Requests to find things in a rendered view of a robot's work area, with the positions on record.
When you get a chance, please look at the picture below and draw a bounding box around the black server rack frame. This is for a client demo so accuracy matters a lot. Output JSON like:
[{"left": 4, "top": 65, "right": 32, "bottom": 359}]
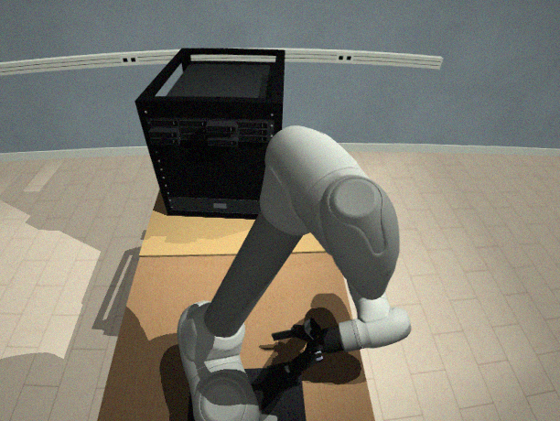
[{"left": 135, "top": 49, "right": 285, "bottom": 219}]

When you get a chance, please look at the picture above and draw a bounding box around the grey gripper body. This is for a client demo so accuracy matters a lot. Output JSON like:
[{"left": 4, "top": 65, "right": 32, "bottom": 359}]
[{"left": 307, "top": 326, "right": 343, "bottom": 353}]

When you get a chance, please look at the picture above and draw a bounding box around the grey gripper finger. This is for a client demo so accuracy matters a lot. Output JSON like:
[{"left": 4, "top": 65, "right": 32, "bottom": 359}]
[
  {"left": 266, "top": 340, "right": 323, "bottom": 375},
  {"left": 272, "top": 324, "right": 310, "bottom": 341}
]

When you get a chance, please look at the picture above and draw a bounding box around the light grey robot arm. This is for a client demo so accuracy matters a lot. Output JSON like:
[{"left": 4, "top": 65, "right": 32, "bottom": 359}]
[{"left": 177, "top": 125, "right": 411, "bottom": 421}]

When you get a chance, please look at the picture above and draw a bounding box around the tan flat board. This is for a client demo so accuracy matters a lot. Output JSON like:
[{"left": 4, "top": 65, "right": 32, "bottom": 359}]
[{"left": 139, "top": 189, "right": 326, "bottom": 257}]

